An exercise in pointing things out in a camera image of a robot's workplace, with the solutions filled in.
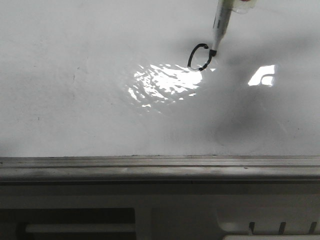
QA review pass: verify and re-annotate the white whiteboard marker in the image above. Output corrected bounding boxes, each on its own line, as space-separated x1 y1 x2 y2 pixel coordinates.
209 0 234 57

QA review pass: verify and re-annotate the red magnet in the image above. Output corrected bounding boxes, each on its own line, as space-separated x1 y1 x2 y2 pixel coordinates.
231 0 257 14

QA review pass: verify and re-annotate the white base unit with slots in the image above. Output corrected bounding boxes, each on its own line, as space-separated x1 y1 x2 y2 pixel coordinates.
0 183 320 240

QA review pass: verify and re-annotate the white whiteboard with aluminium frame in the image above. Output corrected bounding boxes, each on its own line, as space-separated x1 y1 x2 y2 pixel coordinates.
0 0 320 183

